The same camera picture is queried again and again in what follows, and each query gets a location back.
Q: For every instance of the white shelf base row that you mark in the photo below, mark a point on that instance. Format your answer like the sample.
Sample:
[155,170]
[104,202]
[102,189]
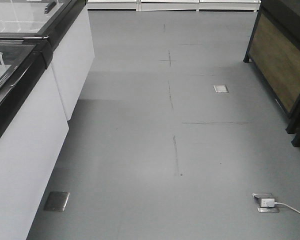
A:
[175,5]

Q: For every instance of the far white chest freezer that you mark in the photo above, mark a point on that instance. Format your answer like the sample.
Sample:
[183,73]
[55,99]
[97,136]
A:
[65,26]

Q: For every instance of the near white chest freezer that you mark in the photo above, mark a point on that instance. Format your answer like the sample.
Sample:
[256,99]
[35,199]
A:
[33,128]

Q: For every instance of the dark wood-panel counter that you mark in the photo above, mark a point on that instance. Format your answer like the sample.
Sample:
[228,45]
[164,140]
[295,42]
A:
[274,49]

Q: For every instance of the white chest freezer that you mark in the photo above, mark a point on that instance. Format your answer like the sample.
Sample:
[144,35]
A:
[33,128]
[65,26]

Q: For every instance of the middle steel floor socket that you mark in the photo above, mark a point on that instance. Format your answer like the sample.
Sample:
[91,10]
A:
[220,88]

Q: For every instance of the white power adapter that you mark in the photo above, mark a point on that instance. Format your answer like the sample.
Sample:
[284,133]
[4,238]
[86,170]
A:
[267,202]

